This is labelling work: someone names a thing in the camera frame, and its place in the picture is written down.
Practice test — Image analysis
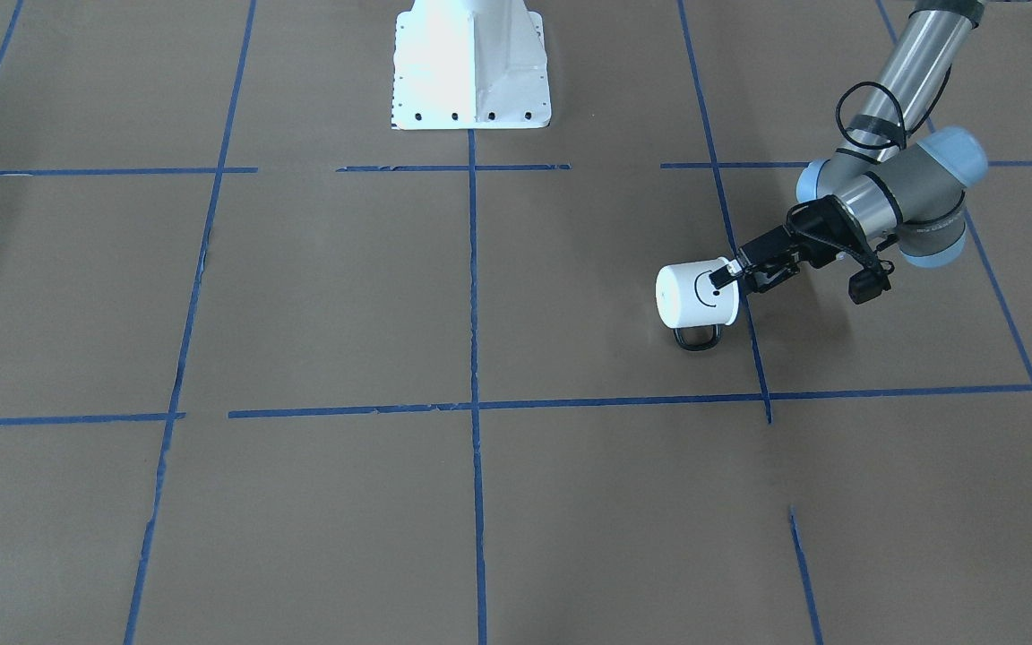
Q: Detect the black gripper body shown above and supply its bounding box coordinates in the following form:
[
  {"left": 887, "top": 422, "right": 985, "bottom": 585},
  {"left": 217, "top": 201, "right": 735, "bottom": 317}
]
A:
[{"left": 765, "top": 195, "right": 859, "bottom": 279}]

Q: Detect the white smiley face mug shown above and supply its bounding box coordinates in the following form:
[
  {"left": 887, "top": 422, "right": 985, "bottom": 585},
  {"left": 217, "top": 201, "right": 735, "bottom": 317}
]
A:
[{"left": 655, "top": 257, "right": 740, "bottom": 352}]

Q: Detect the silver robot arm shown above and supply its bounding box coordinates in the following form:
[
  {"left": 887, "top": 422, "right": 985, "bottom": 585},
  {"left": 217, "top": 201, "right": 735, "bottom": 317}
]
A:
[{"left": 709, "top": 1, "right": 990, "bottom": 305}]

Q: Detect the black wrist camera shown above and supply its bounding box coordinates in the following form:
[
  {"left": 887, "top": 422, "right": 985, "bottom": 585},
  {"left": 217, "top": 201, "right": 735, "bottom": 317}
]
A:
[{"left": 847, "top": 260, "right": 894, "bottom": 305}]

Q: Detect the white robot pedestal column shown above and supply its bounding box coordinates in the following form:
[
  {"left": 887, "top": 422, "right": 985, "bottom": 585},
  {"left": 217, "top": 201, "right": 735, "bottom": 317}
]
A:
[{"left": 391, "top": 1, "right": 553, "bottom": 131}]

